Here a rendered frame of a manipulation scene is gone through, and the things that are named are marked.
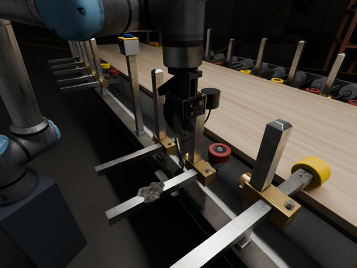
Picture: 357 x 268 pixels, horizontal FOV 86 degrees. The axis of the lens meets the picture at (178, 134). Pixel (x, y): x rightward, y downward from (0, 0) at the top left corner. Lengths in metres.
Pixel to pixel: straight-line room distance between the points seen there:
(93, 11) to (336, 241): 0.82
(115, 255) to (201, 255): 1.14
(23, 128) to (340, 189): 1.20
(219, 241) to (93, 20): 0.44
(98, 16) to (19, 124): 0.79
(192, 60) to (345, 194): 0.55
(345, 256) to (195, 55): 0.70
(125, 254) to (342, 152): 1.29
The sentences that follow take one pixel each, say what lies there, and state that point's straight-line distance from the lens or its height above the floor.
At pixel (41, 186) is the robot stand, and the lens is 1.18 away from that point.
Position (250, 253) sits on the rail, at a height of 0.70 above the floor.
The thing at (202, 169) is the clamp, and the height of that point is 0.87.
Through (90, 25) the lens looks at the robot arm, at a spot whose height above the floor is 1.31.
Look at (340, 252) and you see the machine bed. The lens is 0.81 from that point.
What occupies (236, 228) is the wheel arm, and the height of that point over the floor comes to 0.96.
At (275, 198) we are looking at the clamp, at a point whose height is 0.97.
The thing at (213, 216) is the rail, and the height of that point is 0.70.
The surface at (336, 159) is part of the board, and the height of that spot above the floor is 0.90.
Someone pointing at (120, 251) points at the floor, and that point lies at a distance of 1.51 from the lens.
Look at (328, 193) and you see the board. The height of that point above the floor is 0.90.
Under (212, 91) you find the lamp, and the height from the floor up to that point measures 1.12.
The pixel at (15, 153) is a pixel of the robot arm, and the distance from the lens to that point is 1.08.
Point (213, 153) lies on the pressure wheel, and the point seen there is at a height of 0.91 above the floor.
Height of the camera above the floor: 1.33
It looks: 33 degrees down
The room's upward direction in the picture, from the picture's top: straight up
